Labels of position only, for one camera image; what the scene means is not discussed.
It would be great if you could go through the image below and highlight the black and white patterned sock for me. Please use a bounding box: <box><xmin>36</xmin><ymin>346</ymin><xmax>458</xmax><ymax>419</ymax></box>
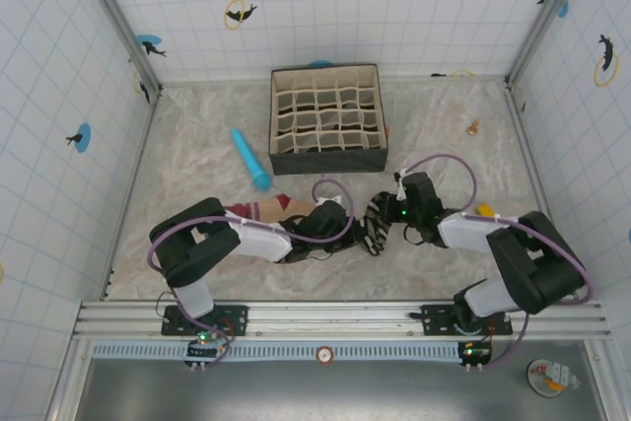
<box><xmin>352</xmin><ymin>191</ymin><xmax>395</xmax><ymax>258</ymax></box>

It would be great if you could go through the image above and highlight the beige and maroon sock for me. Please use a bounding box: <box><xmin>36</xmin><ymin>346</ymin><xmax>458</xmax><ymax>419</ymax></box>
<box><xmin>224</xmin><ymin>193</ymin><xmax>316</xmax><ymax>223</ymax></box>

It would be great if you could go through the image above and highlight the fabric divider organizer box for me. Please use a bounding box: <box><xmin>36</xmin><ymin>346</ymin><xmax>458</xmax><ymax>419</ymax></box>
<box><xmin>268</xmin><ymin>63</ymin><xmax>390</xmax><ymax>176</ymax></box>

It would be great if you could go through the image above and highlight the turquoise plastic cylinder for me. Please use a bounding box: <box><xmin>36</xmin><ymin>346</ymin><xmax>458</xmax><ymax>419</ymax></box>
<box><xmin>230</xmin><ymin>127</ymin><xmax>273</xmax><ymax>192</ymax></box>

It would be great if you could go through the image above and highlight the grey disc with small parts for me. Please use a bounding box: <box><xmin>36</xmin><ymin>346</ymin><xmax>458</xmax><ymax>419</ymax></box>
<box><xmin>526</xmin><ymin>358</ymin><xmax>583</xmax><ymax>397</ymax></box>

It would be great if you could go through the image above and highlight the blue circle shark decal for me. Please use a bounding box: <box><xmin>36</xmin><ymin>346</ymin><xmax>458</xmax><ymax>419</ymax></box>
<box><xmin>136</xmin><ymin>34</ymin><xmax>168</xmax><ymax>58</ymax></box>

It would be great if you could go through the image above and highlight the blue oval fish decal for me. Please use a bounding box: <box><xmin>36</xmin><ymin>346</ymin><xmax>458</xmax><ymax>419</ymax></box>
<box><xmin>65</xmin><ymin>122</ymin><xmax>93</xmax><ymax>153</ymax></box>

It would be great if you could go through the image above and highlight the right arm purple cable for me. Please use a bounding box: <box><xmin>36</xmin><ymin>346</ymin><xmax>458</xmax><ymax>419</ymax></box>
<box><xmin>403</xmin><ymin>153</ymin><xmax>596</xmax><ymax>371</ymax></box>

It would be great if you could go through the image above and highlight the long aluminium base rail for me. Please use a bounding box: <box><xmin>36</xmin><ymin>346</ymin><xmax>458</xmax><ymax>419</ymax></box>
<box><xmin>72</xmin><ymin>298</ymin><xmax>612</xmax><ymax>341</ymax></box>

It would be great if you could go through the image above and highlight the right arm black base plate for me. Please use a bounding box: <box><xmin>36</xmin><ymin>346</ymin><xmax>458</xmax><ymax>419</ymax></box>
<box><xmin>419</xmin><ymin>303</ymin><xmax>514</xmax><ymax>337</ymax></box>

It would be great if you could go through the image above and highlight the aluminium side rail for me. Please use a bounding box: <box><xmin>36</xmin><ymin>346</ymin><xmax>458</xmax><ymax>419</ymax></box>
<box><xmin>98</xmin><ymin>88</ymin><xmax>164</xmax><ymax>302</ymax></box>
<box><xmin>505</xmin><ymin>83</ymin><xmax>607</xmax><ymax>302</ymax></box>

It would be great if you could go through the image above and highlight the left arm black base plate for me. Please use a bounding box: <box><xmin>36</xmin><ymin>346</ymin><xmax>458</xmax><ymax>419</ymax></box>
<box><xmin>161</xmin><ymin>303</ymin><xmax>250</xmax><ymax>338</ymax></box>

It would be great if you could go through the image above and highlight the slotted grey cable duct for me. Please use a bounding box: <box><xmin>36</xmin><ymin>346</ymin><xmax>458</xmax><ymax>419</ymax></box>
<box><xmin>91</xmin><ymin>340</ymin><xmax>467</xmax><ymax>361</ymax></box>

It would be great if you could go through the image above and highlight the yellow ring black fish decal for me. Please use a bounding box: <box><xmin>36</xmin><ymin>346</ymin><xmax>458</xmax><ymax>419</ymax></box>
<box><xmin>132</xmin><ymin>70</ymin><xmax>152</xmax><ymax>105</ymax></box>

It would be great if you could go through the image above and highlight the aluminium frame post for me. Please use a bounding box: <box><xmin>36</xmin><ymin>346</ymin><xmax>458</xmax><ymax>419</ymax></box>
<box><xmin>68</xmin><ymin>0</ymin><xmax>165</xmax><ymax>100</ymax></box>
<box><xmin>503</xmin><ymin>0</ymin><xmax>593</xmax><ymax>90</ymax></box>

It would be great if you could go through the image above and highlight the small dolphin ring decal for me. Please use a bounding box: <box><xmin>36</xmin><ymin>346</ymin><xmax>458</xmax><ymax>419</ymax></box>
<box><xmin>224</xmin><ymin>0</ymin><xmax>259</xmax><ymax>31</ymax></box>

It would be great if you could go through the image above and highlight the slim dolphin yellow ring decal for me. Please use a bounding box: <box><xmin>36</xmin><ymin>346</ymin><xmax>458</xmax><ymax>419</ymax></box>
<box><xmin>593</xmin><ymin>34</ymin><xmax>620</xmax><ymax>88</ymax></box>

